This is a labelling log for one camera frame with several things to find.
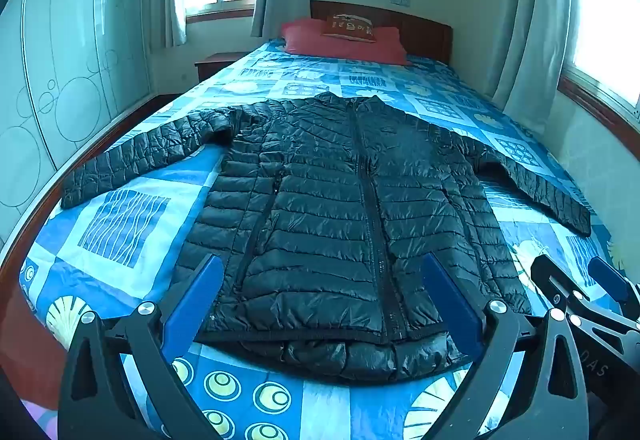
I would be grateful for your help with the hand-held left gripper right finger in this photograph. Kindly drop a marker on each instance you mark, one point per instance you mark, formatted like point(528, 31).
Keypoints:
point(450, 305)

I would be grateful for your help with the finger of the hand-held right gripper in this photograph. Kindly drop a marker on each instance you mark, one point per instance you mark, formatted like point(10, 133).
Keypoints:
point(552, 275)
point(607, 277)

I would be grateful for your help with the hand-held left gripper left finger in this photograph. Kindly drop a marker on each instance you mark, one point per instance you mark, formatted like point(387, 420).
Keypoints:
point(192, 305)

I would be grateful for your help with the black puffer jacket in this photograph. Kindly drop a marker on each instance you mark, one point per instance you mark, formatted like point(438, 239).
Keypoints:
point(320, 220)

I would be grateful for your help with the bed with blue patterned sheet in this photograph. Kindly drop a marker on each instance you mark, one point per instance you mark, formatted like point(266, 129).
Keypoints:
point(125, 230)

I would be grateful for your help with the wooden nightstand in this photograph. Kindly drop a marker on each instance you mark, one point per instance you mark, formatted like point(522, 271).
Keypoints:
point(215, 64)

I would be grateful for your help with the wooden headboard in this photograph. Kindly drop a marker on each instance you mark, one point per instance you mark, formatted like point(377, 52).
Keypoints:
point(425, 34)

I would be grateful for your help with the frosted glass wardrobe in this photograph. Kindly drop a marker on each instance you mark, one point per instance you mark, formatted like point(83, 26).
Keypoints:
point(75, 44)

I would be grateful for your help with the red pillow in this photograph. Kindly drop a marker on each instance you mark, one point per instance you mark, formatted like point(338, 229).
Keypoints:
point(310, 39)

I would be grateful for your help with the small dark red printed cushion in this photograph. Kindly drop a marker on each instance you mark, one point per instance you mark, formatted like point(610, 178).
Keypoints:
point(350, 27)

